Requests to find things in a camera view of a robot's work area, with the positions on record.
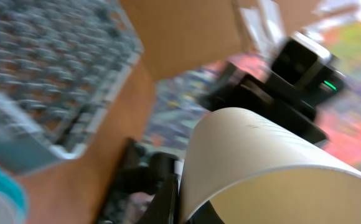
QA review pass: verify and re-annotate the cream paper cup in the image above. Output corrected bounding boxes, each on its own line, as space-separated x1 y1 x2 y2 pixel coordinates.
179 108 361 223

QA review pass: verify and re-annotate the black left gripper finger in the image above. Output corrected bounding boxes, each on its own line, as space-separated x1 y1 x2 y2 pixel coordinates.
137 174 179 224

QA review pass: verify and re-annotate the teal plastic tray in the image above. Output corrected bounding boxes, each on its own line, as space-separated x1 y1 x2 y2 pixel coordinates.
0 169 29 224

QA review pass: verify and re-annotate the grey dish rack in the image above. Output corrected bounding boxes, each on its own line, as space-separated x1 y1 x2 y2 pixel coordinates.
0 0 143 174

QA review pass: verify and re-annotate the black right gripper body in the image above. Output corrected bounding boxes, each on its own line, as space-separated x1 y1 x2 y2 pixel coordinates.
199 32 346 145

